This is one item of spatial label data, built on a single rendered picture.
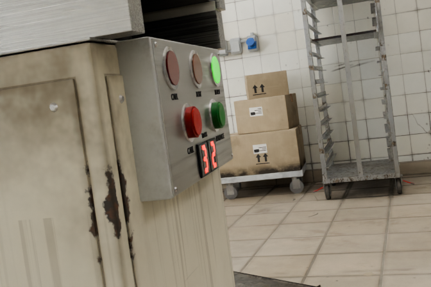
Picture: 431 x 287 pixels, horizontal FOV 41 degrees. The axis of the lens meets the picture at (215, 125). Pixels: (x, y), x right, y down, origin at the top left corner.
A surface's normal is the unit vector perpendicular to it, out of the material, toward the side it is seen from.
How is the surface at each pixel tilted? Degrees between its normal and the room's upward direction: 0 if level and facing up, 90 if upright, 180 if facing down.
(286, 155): 91
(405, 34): 90
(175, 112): 90
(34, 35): 90
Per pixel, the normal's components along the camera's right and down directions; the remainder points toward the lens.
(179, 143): 0.96, -0.11
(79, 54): -0.25, 0.08
